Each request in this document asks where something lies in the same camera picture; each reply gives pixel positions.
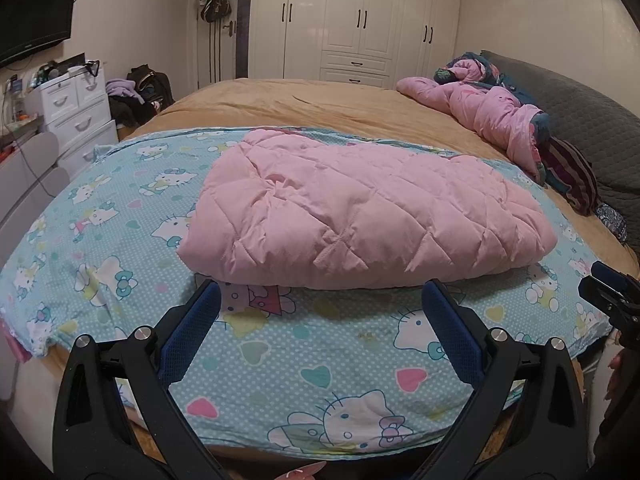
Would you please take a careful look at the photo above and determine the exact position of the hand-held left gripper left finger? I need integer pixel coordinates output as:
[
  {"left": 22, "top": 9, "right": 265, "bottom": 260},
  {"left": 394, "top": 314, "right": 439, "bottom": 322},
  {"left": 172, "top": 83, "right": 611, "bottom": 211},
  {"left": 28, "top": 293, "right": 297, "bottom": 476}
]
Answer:
[{"left": 52, "top": 278, "right": 223, "bottom": 480}]

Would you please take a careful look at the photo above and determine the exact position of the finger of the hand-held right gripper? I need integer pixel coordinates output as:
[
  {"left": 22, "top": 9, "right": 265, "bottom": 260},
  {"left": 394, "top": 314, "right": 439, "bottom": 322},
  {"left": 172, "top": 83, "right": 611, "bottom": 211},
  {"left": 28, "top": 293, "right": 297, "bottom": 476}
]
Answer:
[{"left": 577, "top": 260, "right": 640, "bottom": 311}]

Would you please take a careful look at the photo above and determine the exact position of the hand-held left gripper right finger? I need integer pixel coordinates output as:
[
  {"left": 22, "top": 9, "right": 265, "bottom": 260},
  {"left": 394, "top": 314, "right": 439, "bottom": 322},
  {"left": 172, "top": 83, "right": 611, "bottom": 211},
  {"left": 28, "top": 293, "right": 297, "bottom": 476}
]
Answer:
[{"left": 420, "top": 278, "right": 588, "bottom": 480}]

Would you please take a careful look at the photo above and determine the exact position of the pink quilted jacket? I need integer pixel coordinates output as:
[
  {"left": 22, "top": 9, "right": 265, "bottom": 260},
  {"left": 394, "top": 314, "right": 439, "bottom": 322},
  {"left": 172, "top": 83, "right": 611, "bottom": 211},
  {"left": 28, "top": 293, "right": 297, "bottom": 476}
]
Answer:
[{"left": 177, "top": 128, "right": 558, "bottom": 291}]

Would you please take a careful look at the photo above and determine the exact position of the dark clothes pile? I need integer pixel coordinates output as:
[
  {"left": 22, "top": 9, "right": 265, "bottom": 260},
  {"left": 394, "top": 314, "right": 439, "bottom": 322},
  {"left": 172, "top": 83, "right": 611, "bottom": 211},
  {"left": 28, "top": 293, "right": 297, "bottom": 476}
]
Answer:
[{"left": 107, "top": 95, "right": 161, "bottom": 128}]

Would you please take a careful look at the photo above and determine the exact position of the person's right hand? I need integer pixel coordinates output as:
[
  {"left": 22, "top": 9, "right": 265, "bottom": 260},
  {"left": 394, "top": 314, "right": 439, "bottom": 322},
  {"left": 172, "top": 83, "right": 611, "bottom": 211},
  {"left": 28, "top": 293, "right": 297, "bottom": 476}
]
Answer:
[{"left": 606, "top": 347, "right": 626, "bottom": 398}]

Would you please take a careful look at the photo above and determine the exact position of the person's left hand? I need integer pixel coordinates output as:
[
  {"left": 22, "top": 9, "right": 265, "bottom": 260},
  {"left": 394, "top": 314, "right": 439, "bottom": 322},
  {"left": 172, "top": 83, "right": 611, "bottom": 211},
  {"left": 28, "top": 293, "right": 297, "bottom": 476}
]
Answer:
[{"left": 280, "top": 461, "right": 328, "bottom": 480}]

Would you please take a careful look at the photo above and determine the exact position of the dark patterned pillow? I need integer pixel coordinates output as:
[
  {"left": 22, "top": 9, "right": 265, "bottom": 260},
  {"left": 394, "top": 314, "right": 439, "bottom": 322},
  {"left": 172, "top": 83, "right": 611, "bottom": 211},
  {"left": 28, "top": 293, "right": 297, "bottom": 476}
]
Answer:
[{"left": 595, "top": 202, "right": 628, "bottom": 243}]

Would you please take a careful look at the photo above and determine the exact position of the cartoon cat print blanket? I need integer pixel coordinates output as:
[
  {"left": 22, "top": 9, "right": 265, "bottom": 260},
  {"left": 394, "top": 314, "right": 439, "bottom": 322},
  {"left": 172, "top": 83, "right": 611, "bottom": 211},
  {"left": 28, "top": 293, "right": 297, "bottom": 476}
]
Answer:
[{"left": 0, "top": 127, "right": 616, "bottom": 461}]

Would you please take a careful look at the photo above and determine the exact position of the dark striped pillow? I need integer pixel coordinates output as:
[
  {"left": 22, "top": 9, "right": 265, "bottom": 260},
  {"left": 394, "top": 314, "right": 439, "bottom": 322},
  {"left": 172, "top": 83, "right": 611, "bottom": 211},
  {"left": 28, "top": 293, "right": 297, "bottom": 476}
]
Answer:
[{"left": 540, "top": 137, "right": 601, "bottom": 216}]

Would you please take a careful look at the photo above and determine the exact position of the grey quilted headboard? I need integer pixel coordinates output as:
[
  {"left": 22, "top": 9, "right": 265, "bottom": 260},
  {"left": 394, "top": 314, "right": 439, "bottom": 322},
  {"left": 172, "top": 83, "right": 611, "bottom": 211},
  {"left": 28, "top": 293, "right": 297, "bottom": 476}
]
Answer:
[{"left": 480, "top": 50, "right": 640, "bottom": 271}]

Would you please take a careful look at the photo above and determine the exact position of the white low cabinet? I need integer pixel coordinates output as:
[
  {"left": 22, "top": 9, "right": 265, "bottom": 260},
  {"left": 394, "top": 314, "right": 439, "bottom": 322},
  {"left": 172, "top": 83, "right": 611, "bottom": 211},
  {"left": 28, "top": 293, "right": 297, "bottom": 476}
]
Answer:
[{"left": 0, "top": 130, "right": 71, "bottom": 241}]

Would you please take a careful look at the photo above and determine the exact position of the white drawer chest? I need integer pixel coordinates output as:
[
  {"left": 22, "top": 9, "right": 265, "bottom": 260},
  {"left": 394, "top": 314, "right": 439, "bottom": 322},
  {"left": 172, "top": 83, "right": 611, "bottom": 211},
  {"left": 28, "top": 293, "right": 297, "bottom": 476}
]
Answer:
[{"left": 22, "top": 60, "right": 121, "bottom": 171}]

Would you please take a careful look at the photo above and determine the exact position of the black backpack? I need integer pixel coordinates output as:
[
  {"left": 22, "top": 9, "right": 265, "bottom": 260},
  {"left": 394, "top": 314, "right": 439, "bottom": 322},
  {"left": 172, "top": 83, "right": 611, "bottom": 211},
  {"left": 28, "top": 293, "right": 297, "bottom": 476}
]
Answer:
[{"left": 126, "top": 64, "right": 175, "bottom": 108}]

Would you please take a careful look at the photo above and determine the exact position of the purple cloth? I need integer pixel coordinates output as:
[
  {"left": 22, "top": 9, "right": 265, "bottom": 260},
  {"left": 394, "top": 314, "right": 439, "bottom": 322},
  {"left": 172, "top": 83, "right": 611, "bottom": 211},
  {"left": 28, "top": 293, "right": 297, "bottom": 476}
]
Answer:
[{"left": 106, "top": 78, "right": 143, "bottom": 101}]

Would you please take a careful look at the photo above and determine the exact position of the bed with tan sheet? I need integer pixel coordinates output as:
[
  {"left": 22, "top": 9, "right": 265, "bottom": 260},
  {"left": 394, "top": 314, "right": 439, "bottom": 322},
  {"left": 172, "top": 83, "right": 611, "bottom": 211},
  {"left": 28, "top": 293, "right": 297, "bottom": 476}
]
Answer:
[{"left": 0, "top": 77, "right": 640, "bottom": 480}]

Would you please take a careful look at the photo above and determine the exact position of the white door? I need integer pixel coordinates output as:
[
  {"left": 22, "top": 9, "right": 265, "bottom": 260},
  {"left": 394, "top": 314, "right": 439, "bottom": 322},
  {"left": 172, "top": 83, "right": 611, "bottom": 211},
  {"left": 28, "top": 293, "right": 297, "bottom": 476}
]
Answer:
[{"left": 192, "top": 0, "right": 237, "bottom": 88}]

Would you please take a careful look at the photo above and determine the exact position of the white wardrobe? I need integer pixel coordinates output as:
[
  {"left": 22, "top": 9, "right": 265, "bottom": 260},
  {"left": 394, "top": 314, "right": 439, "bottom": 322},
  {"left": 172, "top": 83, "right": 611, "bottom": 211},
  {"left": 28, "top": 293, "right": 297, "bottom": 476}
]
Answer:
[{"left": 248, "top": 0, "right": 463, "bottom": 91}]

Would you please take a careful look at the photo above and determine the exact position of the black television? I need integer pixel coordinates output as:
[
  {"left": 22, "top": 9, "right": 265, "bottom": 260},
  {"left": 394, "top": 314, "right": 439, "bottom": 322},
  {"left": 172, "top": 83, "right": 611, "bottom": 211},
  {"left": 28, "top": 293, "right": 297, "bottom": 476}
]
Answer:
[{"left": 0, "top": 0, "right": 81, "bottom": 68}]

